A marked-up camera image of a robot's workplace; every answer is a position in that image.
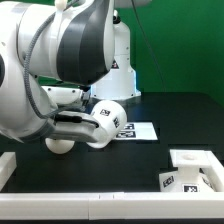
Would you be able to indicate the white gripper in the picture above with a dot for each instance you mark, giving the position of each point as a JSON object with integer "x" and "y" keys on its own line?
{"x": 72, "y": 124}

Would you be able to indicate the white lamp bulb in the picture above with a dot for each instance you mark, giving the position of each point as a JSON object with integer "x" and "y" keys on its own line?
{"x": 59, "y": 146}

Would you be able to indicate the white lamp base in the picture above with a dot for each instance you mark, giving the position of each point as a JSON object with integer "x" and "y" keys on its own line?
{"x": 187, "y": 177}

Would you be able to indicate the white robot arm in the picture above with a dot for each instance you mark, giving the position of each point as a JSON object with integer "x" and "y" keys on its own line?
{"x": 71, "y": 41}

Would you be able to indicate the white lamp shade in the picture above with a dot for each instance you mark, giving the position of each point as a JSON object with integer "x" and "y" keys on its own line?
{"x": 111, "y": 118}

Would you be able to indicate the white marker paper sheet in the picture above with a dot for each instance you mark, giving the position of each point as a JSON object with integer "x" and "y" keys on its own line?
{"x": 137, "y": 131}

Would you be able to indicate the white left barrier block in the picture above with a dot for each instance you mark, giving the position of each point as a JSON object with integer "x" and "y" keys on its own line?
{"x": 7, "y": 166}

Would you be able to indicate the white barrier block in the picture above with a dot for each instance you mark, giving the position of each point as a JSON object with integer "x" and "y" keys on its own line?
{"x": 7, "y": 166}
{"x": 215, "y": 172}

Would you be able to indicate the white right barrier block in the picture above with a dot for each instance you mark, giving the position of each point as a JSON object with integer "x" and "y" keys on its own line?
{"x": 215, "y": 172}

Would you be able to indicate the white front barrier wall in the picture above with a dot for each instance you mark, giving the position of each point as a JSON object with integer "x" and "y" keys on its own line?
{"x": 102, "y": 206}

